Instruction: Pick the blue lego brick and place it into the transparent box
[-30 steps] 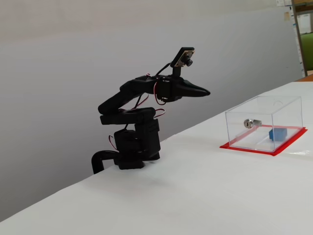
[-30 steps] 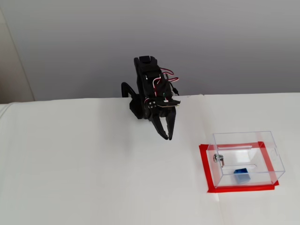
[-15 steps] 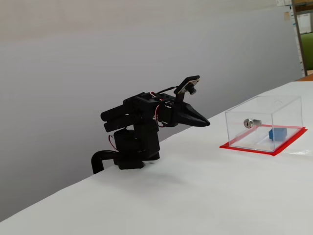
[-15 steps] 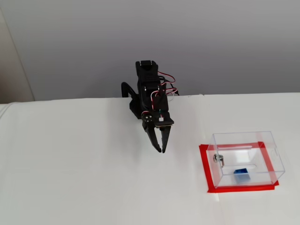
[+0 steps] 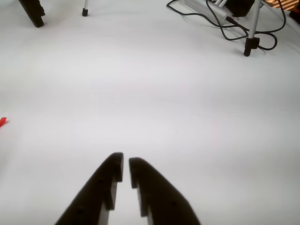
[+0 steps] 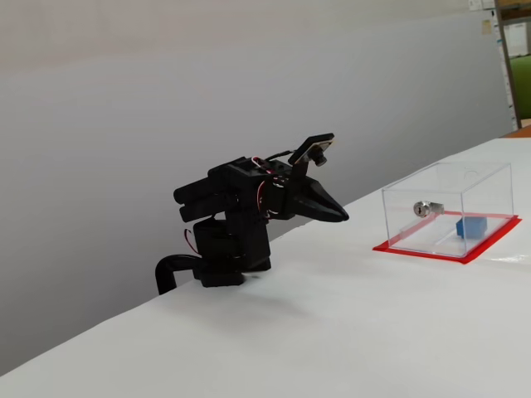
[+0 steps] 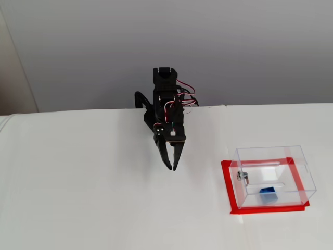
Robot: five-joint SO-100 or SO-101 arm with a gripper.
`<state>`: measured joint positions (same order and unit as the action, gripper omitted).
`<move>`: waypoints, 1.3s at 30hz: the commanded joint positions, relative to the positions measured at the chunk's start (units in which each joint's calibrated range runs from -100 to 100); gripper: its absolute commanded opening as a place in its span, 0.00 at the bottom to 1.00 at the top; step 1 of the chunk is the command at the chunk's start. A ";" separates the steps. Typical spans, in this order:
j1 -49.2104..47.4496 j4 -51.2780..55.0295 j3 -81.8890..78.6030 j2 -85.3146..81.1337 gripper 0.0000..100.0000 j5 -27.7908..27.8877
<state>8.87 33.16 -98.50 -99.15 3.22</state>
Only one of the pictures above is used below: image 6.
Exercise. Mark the small wrist camera board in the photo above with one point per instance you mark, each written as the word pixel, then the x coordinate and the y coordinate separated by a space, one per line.
pixel 315 143

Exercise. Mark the green object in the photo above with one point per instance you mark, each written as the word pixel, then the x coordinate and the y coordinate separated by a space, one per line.
pixel 523 87

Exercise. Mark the beige sticky note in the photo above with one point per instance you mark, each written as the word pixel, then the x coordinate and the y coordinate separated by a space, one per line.
pixel 485 27

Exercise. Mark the blue lego brick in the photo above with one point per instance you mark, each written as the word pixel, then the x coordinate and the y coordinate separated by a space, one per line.
pixel 473 228

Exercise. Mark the silver cylinder lock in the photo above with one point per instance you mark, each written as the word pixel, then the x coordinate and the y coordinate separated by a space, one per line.
pixel 421 209

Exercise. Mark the black table clamp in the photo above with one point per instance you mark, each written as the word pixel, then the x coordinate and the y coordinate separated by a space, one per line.
pixel 162 273

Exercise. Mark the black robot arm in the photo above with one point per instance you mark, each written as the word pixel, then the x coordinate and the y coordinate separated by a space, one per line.
pixel 232 248

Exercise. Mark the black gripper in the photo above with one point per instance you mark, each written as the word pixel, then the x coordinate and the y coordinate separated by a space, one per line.
pixel 314 201

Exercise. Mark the transparent plastic box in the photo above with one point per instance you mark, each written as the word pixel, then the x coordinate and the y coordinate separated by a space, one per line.
pixel 485 195

